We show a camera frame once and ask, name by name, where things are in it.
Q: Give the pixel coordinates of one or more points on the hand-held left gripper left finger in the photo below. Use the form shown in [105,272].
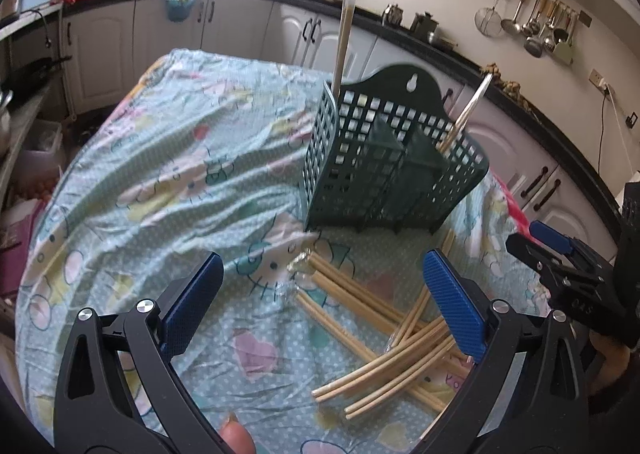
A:
[192,299]

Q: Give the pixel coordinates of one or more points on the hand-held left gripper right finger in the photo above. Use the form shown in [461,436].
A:
[455,304]

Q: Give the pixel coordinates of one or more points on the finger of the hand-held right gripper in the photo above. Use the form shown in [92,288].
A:
[550,236]
[530,254]

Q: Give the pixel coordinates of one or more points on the pile of bamboo chopsticks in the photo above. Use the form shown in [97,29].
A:
[350,288]

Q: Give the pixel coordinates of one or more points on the plastic-wrapped bamboo chopstick pair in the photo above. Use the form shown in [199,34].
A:
[345,33]
[467,108]

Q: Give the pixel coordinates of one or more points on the green plastic utensil basket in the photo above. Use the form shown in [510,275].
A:
[350,158]

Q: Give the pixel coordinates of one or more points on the row of hanging kitchen utensils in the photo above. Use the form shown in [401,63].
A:
[547,33]

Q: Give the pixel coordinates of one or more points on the person's right hand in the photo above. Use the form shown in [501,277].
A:
[610,359]

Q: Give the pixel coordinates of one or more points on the pink cloth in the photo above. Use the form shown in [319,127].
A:
[517,214]

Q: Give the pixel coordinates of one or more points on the clear plastic wrapper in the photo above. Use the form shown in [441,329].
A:
[296,269]

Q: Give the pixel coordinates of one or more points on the cartoon printed tablecloth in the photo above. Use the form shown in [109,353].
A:
[175,158]

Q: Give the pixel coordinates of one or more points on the pile of ginger roots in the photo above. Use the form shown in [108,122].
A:
[510,86]

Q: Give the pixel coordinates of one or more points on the black kitchen countertop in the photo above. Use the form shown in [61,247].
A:
[450,51]

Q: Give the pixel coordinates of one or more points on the white plastic container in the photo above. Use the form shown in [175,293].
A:
[42,143]

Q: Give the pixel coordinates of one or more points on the metal ladle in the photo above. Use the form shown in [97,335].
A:
[512,23]

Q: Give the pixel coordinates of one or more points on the metal mesh strainer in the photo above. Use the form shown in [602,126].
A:
[491,21]

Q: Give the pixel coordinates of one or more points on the small metal pot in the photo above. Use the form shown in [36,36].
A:
[440,41]

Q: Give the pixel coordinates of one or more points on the teal hanging bin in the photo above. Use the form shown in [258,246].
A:
[181,8]

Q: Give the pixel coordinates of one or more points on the wall power socket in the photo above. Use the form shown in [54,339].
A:
[597,77]

